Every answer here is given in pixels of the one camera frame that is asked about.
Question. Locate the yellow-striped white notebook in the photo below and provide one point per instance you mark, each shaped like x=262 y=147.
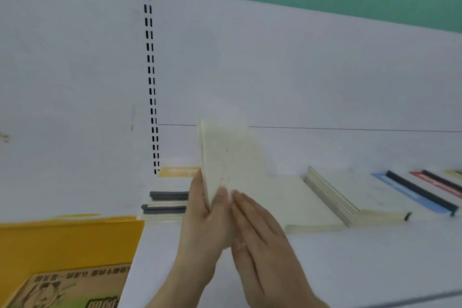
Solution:
x=455 y=173

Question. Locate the person's right forearm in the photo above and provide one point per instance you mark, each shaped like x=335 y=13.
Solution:
x=320 y=305

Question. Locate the yellow plastic bin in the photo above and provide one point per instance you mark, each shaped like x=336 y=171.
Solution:
x=54 y=242

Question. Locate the plain cream notebook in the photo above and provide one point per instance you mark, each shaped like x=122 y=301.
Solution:
x=306 y=203
x=231 y=159

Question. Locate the person's right hand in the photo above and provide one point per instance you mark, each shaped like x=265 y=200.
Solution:
x=270 y=264

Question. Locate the stack of cream notebooks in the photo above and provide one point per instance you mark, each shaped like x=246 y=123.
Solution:
x=364 y=192

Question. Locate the white slotted shelf upright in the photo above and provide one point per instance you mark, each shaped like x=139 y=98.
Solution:
x=151 y=84

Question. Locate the green printed cardboard box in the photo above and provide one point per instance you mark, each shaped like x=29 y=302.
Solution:
x=72 y=286

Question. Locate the white metal shelf board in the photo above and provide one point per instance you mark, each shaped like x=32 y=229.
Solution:
x=361 y=264

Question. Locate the blue-striped white notebook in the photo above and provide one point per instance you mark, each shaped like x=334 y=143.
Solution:
x=404 y=190

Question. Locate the white shelf back panel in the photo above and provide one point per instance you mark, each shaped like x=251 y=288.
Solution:
x=288 y=66

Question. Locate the person's left hand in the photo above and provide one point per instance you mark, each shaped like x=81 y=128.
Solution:
x=202 y=232

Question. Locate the red-striped white notebook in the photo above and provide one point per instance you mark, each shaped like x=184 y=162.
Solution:
x=433 y=179

